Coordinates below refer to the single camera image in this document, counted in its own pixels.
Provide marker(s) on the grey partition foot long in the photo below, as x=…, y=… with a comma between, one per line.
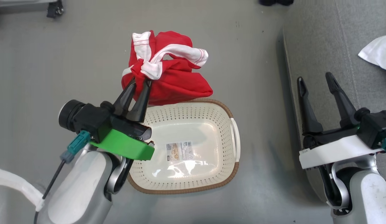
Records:
x=21, y=4

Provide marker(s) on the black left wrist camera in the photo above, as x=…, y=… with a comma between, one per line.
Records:
x=85, y=118

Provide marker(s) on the red and white garment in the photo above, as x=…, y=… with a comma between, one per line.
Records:
x=177, y=81

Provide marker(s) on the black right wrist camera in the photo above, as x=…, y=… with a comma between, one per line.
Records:
x=376, y=126

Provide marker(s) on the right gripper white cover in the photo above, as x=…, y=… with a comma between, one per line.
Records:
x=336, y=152

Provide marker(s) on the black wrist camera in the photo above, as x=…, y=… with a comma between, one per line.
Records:
x=376, y=126
x=85, y=118

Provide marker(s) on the paper label sticker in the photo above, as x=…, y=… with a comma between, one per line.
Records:
x=179, y=151

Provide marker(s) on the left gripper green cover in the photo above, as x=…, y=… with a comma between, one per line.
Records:
x=124, y=146

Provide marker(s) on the cream perforated laundry basket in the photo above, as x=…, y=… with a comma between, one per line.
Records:
x=192, y=124

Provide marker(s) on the grey fabric sofa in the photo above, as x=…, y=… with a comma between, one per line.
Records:
x=332, y=46

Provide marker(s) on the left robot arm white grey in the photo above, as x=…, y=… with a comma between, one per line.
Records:
x=84, y=186

